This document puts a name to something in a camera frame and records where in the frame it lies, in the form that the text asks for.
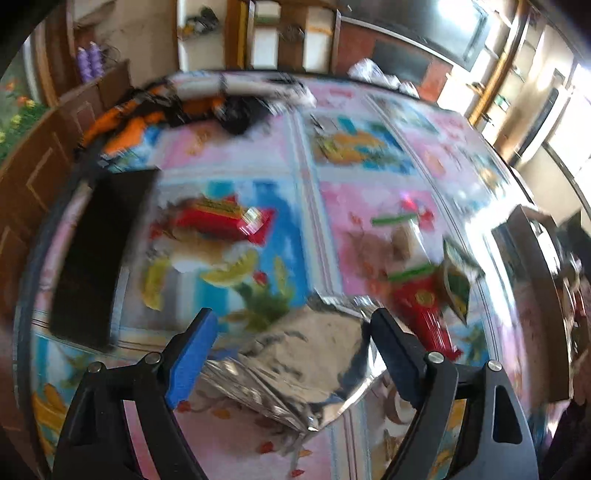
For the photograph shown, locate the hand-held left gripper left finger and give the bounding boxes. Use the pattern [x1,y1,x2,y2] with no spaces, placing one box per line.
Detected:
[51,308,219,480]

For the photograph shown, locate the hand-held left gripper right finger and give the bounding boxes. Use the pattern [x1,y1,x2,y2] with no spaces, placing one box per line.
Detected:
[370,308,541,480]

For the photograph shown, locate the red packet with gold emblem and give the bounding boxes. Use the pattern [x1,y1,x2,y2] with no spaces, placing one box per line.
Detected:
[390,272,462,363]

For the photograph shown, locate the green leafy snack packet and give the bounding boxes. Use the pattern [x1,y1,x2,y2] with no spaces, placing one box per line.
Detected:
[441,237,485,324]

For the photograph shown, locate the large silver foil packet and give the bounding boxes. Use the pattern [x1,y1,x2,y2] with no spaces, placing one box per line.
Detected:
[198,293,389,432]

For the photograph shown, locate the clear cracker packet green ends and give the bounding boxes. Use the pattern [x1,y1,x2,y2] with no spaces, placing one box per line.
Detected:
[372,212,437,282]

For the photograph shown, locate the long red snack packet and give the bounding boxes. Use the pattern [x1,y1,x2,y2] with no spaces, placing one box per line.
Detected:
[159,196,278,245]

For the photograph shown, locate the cardboard box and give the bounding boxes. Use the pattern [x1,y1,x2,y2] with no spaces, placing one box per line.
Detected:
[489,203,578,404]

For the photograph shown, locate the black flat rectangular object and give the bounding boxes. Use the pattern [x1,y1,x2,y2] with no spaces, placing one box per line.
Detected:
[48,168,160,354]

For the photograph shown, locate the low wooden cabinet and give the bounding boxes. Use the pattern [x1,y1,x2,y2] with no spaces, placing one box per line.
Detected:
[0,60,132,324]

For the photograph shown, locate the orange and black cloth pile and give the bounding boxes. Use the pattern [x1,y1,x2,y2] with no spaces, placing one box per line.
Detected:
[81,85,259,155]

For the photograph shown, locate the white black printed cloth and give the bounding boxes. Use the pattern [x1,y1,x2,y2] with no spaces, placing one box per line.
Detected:
[171,71,317,109]

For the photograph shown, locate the white plastic bag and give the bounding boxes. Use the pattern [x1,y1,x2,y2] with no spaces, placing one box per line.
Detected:
[348,58,421,97]

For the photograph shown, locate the black flat screen television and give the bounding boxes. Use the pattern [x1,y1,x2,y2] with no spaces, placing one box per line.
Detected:
[342,0,492,72]

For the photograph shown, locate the wooden chair with round medallion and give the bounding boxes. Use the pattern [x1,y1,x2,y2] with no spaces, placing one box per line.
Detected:
[226,0,342,72]

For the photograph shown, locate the dark tangled object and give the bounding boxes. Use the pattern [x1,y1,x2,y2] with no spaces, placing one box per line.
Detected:
[185,7,220,38]

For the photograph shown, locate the floral wall poster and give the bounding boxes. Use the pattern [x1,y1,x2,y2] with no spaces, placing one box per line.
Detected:
[0,51,49,162]

